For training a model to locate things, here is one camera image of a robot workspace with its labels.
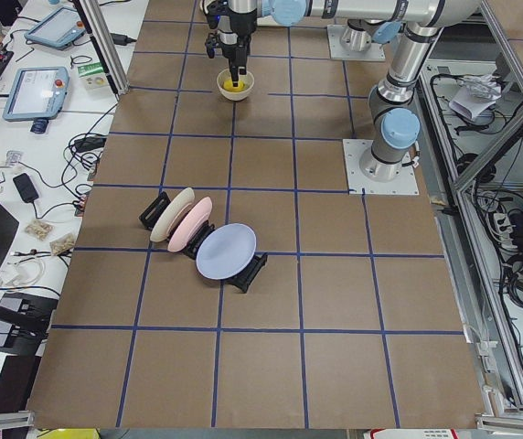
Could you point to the lavender plate in rack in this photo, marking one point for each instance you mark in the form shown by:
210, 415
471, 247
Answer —
226, 251

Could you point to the near blue teach pendant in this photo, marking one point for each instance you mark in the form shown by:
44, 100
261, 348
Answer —
36, 93

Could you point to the yellow lemon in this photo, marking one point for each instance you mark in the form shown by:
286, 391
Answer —
234, 86

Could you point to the aluminium frame post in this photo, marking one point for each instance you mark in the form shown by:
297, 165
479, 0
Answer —
94, 22

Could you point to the black phone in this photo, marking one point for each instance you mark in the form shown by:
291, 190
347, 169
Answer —
25, 188

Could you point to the black power adapter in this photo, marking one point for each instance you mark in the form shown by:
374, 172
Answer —
122, 39

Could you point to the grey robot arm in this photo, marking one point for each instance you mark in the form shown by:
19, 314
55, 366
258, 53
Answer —
397, 128
289, 13

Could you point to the far blue teach pendant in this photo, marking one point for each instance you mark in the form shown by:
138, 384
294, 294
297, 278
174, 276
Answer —
58, 30

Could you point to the green white carton box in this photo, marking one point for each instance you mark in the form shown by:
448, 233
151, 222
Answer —
92, 76

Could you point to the blue teach pendant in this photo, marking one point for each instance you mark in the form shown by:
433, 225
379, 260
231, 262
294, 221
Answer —
36, 93
58, 30

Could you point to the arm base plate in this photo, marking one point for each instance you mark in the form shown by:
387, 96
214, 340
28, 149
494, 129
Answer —
367, 176
348, 44

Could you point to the pink plate in rack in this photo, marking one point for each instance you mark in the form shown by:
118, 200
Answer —
190, 224

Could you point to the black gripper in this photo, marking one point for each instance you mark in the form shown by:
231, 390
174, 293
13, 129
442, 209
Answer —
233, 37

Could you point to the cream plate in rack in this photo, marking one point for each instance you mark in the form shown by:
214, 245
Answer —
172, 215

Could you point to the white ceramic bowl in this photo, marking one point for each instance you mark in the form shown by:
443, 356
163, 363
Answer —
248, 78

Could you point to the black plate rack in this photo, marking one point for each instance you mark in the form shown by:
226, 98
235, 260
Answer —
242, 280

